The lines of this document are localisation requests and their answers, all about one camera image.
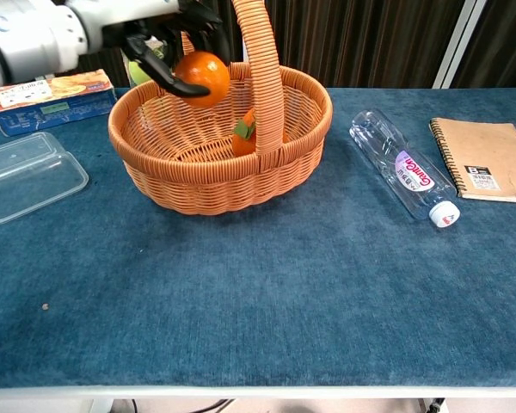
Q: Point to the blue table cloth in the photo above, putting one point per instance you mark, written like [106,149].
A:
[241,301]

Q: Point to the clear plastic water bottle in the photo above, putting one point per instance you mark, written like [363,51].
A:
[408,172]

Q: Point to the clear plastic food container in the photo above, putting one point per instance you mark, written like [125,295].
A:
[26,180]

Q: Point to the orange with green leaf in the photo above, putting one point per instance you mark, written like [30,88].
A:
[244,144]

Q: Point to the dark pleated curtain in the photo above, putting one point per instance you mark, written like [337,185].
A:
[370,43]

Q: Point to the blue orange biscuit box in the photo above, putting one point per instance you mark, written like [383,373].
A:
[51,105]

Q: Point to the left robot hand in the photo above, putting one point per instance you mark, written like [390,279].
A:
[124,17]

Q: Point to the clear jar with white lid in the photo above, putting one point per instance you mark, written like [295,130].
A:
[138,74]

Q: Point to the brown spiral notebook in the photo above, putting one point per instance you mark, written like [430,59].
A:
[486,150]

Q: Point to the plain orange without leaf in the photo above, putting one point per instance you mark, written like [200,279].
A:
[202,71]

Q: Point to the white partition post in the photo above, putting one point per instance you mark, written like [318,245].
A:
[460,43]

